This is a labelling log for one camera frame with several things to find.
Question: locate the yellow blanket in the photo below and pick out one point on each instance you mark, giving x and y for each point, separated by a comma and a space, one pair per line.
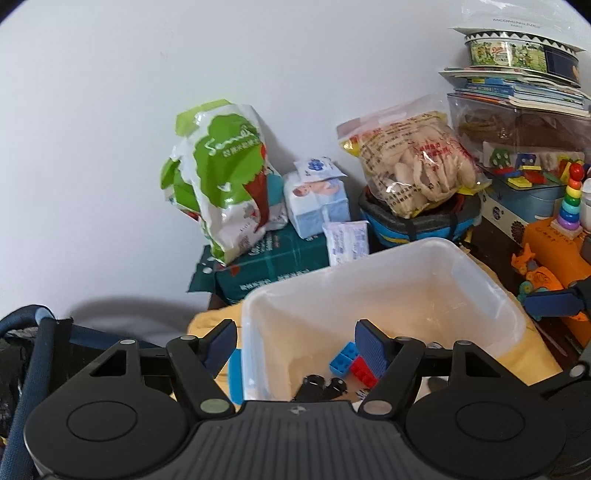
531, 355

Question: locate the toy shapes puzzle box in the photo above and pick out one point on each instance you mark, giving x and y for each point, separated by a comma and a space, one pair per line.
521, 184

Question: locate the green and white snack bag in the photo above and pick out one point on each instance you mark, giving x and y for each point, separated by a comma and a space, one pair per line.
217, 175

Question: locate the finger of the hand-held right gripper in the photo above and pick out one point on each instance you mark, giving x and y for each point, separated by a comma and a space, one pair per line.
551, 302

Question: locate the clear bag of snacks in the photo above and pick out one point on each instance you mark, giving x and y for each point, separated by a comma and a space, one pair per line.
415, 161

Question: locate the light blue plastic piece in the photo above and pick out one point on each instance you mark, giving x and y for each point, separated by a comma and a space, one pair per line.
235, 376

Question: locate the blue and black basket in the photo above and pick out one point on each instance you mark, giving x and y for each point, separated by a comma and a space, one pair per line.
406, 226

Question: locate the white plastic bin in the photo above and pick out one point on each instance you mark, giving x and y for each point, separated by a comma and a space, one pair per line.
438, 295

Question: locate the blue building brick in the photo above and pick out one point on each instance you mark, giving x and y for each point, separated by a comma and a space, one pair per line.
344, 357

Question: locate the small blue wipes packet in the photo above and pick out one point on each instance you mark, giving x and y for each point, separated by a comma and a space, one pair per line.
318, 167

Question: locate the clear plastic storage box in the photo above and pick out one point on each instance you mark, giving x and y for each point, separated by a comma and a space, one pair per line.
517, 124

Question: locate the red toy cube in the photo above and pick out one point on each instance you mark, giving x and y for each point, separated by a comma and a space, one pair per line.
362, 373

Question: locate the round printed tin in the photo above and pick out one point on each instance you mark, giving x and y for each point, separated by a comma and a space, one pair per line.
517, 53

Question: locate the orange toy box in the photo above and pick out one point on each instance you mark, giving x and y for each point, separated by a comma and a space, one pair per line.
558, 258

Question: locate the black toy car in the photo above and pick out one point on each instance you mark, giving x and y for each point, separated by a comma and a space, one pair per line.
318, 387

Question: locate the white and blue packet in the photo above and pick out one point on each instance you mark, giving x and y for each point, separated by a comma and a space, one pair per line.
346, 242

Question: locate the white plastic container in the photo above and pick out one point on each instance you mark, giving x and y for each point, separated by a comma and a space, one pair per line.
586, 203

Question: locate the stack of books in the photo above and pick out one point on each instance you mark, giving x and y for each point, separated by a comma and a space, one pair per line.
512, 87

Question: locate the dark green cardboard box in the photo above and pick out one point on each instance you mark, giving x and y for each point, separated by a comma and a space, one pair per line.
272, 263

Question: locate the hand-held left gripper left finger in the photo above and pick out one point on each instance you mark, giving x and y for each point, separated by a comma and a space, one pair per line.
218, 344

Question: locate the white paper bag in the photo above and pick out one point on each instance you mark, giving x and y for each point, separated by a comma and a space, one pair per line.
521, 16

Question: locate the baby print tissue pack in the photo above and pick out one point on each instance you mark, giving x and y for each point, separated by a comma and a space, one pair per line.
314, 207

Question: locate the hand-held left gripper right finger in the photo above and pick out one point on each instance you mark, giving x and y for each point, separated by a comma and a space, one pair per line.
371, 346

